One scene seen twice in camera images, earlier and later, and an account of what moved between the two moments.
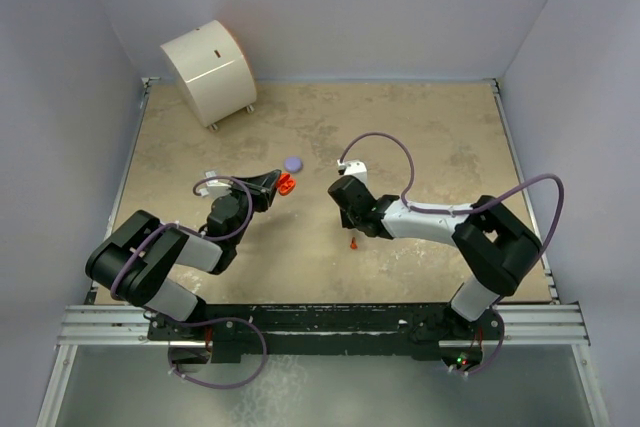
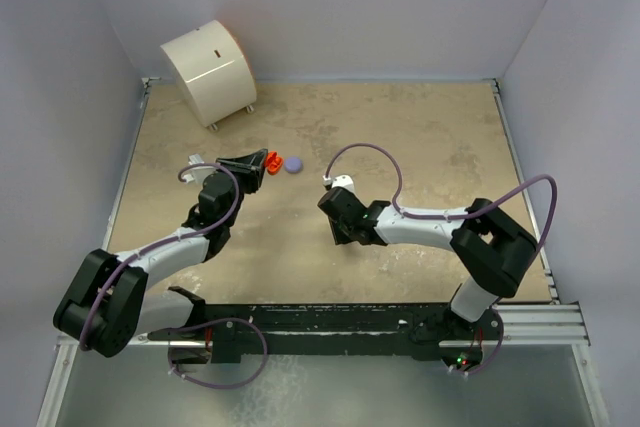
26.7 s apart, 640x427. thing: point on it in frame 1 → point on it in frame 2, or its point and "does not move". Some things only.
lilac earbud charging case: x=293 y=164 does not move
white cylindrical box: x=212 y=65 does not move
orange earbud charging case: x=285 y=184 → x=273 y=162
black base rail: x=226 y=332 does not move
